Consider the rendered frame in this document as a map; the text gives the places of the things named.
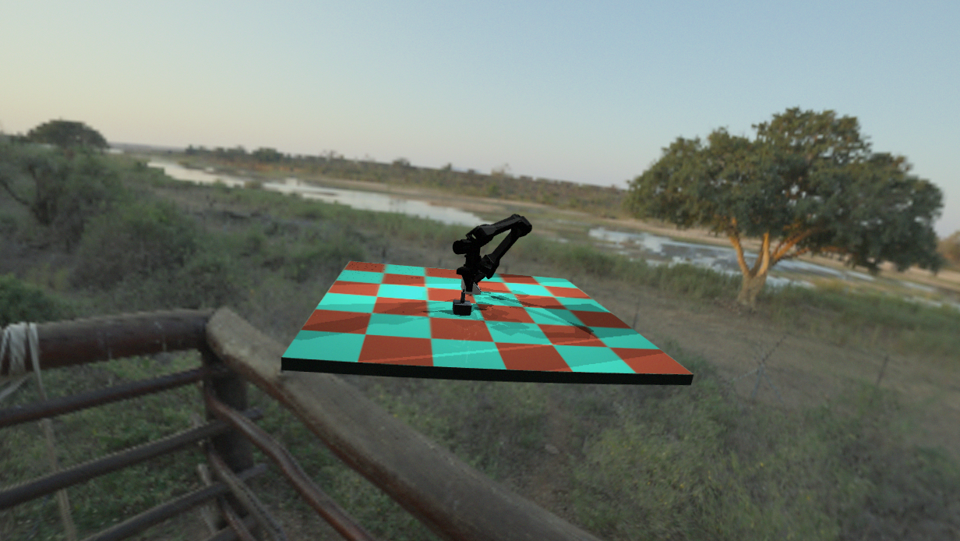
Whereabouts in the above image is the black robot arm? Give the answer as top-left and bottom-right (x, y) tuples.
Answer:
(453, 214), (532, 285)

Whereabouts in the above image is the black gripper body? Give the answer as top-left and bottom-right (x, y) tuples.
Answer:
(457, 253), (481, 277)

